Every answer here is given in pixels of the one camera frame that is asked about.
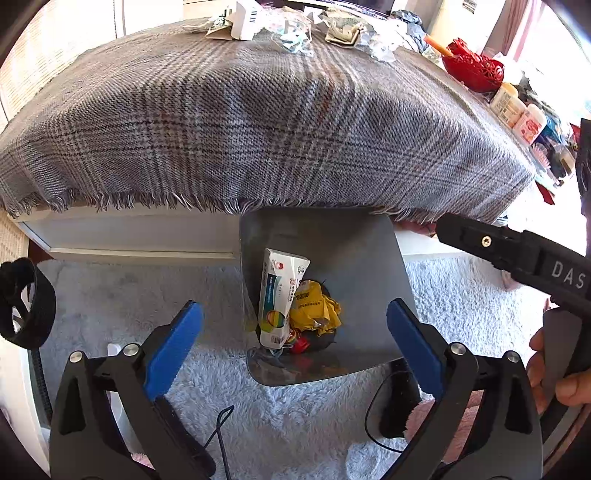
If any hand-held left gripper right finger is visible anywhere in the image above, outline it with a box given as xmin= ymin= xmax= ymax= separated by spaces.
xmin=379 ymin=298 xmax=543 ymax=480

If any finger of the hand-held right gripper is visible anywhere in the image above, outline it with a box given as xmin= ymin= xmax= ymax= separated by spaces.
xmin=435 ymin=213 xmax=526 ymax=278

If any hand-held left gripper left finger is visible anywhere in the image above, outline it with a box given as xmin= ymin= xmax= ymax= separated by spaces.
xmin=48 ymin=300 xmax=218 ymax=480

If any grey trash bin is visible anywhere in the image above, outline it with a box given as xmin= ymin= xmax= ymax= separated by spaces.
xmin=239 ymin=206 xmax=416 ymax=387

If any person's right hand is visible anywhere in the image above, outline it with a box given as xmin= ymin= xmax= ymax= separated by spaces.
xmin=529 ymin=325 xmax=591 ymax=408

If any pink fluffy slipper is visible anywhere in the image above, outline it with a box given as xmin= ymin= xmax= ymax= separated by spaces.
xmin=403 ymin=398 xmax=482 ymax=462

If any yellow crumpled wrapper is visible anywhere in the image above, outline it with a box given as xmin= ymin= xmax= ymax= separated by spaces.
xmin=288 ymin=281 xmax=343 ymax=333

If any white medicine box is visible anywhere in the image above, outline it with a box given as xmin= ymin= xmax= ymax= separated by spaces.
xmin=257 ymin=248 xmax=311 ymax=350

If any grey fluffy rug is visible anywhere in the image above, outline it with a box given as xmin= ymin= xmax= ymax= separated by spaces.
xmin=28 ymin=256 xmax=555 ymax=480

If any white pink bottle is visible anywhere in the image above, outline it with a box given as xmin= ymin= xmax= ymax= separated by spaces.
xmin=512 ymin=104 xmax=547 ymax=147

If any blue plastic packet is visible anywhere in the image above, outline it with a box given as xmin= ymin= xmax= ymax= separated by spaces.
xmin=538 ymin=114 xmax=563 ymax=149

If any white bottle yellow cap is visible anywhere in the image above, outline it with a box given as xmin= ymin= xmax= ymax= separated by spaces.
xmin=489 ymin=83 xmax=527 ymax=129

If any red openwork basket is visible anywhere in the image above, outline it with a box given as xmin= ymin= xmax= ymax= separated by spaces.
xmin=441 ymin=38 xmax=505 ymax=92

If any orange stick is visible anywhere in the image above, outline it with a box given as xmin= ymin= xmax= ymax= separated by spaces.
xmin=424 ymin=34 xmax=455 ymax=58

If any clear plastic wrapper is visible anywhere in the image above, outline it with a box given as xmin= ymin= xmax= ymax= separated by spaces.
xmin=360 ymin=18 xmax=408 ymax=64
xmin=262 ymin=7 xmax=315 ymax=55

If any cream cabinet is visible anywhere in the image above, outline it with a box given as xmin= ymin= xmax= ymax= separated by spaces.
xmin=434 ymin=0 xmax=504 ymax=51

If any black plastic bag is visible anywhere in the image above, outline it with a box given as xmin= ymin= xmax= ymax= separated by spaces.
xmin=390 ymin=9 xmax=433 ymax=52

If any pink curtain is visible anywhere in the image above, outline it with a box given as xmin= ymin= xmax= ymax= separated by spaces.
xmin=501 ymin=0 xmax=542 ymax=56

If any grey plaid blanket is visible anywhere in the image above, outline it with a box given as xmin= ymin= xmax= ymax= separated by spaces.
xmin=0 ymin=16 xmax=539 ymax=224

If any beige cardboard packaging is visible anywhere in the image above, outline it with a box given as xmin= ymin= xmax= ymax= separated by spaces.
xmin=323 ymin=9 xmax=366 ymax=47

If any white cardboard box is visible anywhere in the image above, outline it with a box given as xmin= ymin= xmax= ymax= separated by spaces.
xmin=229 ymin=0 xmax=264 ymax=40

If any beige woven panel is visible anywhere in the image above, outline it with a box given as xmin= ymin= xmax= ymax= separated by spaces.
xmin=0 ymin=0 xmax=126 ymax=121

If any thin black cable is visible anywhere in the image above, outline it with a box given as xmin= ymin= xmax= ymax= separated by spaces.
xmin=203 ymin=405 xmax=236 ymax=480
xmin=364 ymin=368 xmax=419 ymax=454

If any black braided cable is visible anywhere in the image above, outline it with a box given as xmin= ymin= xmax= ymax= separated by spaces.
xmin=30 ymin=345 xmax=56 ymax=428

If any black strap loop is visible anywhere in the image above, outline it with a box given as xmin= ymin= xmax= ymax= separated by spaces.
xmin=0 ymin=258 xmax=57 ymax=348

